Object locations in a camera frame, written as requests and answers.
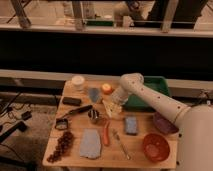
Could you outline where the yellow banana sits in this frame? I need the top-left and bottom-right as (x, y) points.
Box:
(103, 100), (120, 119)

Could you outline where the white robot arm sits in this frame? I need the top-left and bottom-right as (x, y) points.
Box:
(111, 73), (213, 171)

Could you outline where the purple bowl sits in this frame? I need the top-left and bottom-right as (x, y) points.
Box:
(153, 112), (179, 135)

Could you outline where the red bowl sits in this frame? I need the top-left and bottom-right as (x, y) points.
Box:
(142, 133), (170, 162)

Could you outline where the orange apple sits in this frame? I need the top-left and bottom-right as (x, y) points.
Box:
(101, 83), (112, 95)

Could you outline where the small metal cup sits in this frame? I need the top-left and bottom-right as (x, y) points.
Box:
(88, 109), (100, 123)

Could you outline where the green plastic tray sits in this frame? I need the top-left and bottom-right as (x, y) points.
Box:
(123, 76), (170, 112)

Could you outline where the blue sponge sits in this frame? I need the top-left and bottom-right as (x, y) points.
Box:
(125, 116), (138, 135)

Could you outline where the orange carrot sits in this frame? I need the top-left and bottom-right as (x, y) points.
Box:
(103, 121), (110, 146)

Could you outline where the metal fork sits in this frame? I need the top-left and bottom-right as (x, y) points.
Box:
(112, 129), (131, 160)

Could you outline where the white lidded cup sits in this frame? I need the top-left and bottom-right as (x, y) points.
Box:
(71, 75), (85, 91)

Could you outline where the black rectangular block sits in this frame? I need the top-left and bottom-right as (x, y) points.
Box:
(62, 97), (82, 106)

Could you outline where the bunch of dark grapes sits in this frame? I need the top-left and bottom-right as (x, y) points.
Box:
(47, 131), (73, 163)

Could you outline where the black handled knife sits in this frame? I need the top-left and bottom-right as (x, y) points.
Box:
(62, 105), (93, 118)

